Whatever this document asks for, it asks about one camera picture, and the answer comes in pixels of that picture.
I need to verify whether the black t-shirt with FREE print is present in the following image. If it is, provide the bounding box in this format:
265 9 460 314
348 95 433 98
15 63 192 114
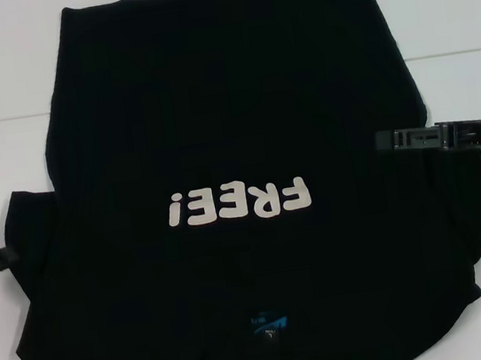
0 0 481 360

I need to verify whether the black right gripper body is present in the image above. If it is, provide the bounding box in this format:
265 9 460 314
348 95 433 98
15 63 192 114
435 115 481 159

